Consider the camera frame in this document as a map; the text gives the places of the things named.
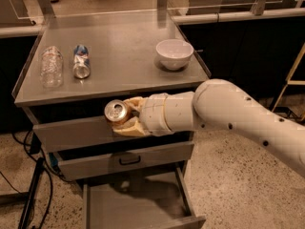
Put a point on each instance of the bottom grey drawer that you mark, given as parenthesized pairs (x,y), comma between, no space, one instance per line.
(149,198)

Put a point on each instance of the white horizontal rail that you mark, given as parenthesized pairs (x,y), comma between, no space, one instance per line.
(236,16)

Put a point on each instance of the middle grey drawer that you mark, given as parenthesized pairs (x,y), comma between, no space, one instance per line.
(94,166)

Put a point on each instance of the yellow wheeled cart frame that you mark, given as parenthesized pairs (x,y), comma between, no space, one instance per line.
(289,79)

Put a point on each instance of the orange soda can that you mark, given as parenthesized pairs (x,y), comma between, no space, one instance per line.
(117,111)

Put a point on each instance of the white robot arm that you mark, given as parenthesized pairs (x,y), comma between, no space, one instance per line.
(221,104)

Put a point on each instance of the blue crushed soda can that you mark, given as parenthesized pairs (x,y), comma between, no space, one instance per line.
(81,62)

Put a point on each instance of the clear acrylic panel left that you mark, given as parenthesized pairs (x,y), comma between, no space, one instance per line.
(20,13)

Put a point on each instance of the grey metal drawer cabinet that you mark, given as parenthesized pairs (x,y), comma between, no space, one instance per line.
(123,64)

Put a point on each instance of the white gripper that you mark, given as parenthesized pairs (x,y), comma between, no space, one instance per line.
(152,114)

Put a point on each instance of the black metal stand leg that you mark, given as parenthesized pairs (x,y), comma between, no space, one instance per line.
(27,198)

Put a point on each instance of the top grey drawer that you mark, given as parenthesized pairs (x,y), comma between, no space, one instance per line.
(83,132)

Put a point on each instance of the white ceramic bowl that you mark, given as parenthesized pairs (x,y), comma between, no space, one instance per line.
(174,54)

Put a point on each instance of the grey drawer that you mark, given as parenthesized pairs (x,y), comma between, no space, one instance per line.
(94,166)
(83,132)
(149,198)

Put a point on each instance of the clear plastic bottle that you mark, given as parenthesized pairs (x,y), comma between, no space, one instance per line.
(51,68)

